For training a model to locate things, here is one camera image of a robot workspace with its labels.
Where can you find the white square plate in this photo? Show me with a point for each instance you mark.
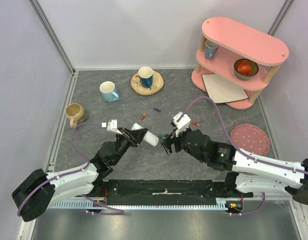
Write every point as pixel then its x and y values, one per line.
pixel 221 90

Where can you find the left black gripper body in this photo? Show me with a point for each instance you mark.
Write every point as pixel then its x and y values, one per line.
pixel 123 143

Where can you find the pink dotted plate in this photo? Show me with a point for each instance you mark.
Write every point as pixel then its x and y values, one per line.
pixel 251 138

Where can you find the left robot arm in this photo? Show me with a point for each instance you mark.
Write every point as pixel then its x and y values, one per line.
pixel 41 190

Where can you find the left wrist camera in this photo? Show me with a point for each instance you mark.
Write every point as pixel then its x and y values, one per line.
pixel 111 126

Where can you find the grey-blue mug on shelf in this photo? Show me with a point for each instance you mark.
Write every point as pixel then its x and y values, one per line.
pixel 210 49

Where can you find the light blue mug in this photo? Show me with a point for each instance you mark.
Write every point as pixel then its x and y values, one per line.
pixel 108 91

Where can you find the pink three-tier shelf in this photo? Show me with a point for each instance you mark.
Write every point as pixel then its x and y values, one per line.
pixel 242 55

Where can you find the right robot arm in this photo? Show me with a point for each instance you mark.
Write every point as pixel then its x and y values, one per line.
pixel 225 157

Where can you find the beige mug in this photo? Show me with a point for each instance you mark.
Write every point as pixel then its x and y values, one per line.
pixel 76 114

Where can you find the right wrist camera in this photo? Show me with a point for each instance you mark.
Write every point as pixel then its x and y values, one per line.
pixel 181 122

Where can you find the dark blue mug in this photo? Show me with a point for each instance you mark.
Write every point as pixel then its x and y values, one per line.
pixel 146 76

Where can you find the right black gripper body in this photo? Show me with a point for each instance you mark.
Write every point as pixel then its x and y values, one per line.
pixel 175 139

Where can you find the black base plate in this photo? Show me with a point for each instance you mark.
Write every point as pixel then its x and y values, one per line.
pixel 129 192

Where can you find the dark patterned bowl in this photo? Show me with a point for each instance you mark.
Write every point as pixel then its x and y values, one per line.
pixel 254 66

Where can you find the red cup in bowl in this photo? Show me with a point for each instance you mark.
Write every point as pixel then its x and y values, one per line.
pixel 244 68

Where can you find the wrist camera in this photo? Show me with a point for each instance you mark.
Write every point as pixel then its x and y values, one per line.
pixel 181 122
pixel 111 126

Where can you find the white remote control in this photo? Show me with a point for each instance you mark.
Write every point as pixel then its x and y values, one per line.
pixel 149 137

